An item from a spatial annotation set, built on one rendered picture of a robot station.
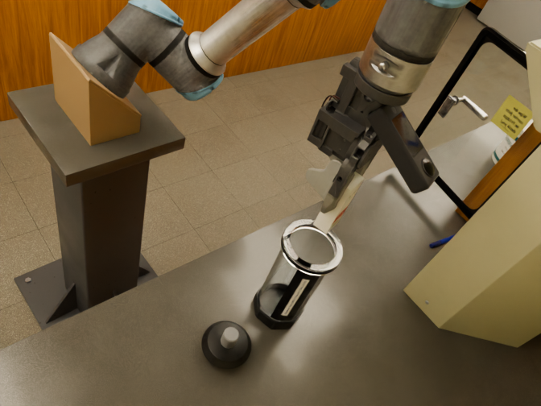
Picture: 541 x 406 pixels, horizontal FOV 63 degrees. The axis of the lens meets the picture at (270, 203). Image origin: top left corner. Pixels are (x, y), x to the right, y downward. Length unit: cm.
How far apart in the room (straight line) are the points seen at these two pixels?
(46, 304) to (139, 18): 123
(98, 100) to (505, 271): 91
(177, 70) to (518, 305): 90
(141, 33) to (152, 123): 25
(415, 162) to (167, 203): 183
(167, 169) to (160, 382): 173
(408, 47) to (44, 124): 92
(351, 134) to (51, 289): 161
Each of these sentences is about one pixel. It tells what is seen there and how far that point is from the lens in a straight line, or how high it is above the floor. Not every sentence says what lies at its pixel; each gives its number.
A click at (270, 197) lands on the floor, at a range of 244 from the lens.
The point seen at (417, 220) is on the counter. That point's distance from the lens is 127.
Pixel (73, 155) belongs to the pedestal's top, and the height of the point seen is 94.
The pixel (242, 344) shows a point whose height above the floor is 98.
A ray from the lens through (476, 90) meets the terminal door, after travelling 124.
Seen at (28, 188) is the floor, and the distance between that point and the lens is 234.
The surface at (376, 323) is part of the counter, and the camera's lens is 101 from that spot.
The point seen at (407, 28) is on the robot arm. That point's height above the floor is 156.
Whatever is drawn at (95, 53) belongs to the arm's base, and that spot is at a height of 114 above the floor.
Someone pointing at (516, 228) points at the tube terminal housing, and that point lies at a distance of 89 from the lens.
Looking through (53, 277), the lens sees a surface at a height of 2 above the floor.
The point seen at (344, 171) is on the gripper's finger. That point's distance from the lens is 58.
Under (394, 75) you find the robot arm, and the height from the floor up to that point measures 151.
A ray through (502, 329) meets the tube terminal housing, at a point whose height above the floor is 99.
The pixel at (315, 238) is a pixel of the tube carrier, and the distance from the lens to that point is 80.
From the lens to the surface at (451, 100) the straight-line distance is 126.
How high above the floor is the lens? 172
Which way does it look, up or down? 46 degrees down
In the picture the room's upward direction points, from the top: 22 degrees clockwise
